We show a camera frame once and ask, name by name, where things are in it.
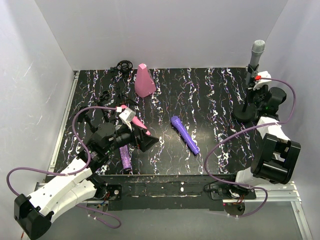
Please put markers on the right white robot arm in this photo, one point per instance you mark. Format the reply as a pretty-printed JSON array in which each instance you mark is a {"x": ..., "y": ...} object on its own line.
[{"x": 277, "y": 155}]

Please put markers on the pink metronome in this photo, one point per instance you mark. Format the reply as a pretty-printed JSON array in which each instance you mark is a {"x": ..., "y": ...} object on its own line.
[{"x": 144, "y": 84}]

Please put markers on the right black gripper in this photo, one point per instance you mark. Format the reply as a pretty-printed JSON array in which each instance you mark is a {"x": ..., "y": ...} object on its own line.
[{"x": 258, "y": 92}]

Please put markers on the black clip mic stand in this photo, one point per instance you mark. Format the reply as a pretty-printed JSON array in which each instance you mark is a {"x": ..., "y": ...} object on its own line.
[{"x": 83, "y": 117}]

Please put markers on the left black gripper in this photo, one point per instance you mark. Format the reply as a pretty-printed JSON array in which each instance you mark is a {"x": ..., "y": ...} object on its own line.
[{"x": 137, "y": 138}]

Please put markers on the silver microphone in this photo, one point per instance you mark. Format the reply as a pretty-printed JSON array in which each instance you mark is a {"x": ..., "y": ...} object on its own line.
[{"x": 257, "y": 50}]

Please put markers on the black round-base mic stand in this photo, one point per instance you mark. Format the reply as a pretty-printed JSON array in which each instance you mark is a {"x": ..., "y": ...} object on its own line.
[{"x": 245, "y": 112}]

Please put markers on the pink microphone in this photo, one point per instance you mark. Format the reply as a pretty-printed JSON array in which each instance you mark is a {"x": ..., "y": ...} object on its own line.
[{"x": 135, "y": 119}]

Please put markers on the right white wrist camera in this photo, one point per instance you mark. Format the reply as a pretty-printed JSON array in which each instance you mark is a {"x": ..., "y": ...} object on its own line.
[{"x": 262, "y": 78}]

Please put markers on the purple glitter microphone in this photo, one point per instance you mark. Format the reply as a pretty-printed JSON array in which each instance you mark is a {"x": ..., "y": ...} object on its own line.
[{"x": 125, "y": 158}]

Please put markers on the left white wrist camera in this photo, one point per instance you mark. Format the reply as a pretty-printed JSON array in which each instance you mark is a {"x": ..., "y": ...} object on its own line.
[{"x": 126, "y": 115}]

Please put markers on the purple plastic microphone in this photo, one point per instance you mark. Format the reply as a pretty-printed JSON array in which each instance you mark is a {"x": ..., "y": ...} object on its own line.
[{"x": 177, "y": 124}]

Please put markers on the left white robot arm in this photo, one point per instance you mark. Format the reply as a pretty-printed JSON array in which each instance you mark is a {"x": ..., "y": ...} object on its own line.
[{"x": 79, "y": 181}]

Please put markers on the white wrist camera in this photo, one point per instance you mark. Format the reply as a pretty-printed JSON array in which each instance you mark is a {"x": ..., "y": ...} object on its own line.
[
  {"x": 126, "y": 115},
  {"x": 262, "y": 78}
]

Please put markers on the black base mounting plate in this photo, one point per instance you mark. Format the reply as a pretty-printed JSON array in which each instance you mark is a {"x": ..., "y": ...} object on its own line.
[{"x": 161, "y": 192}]

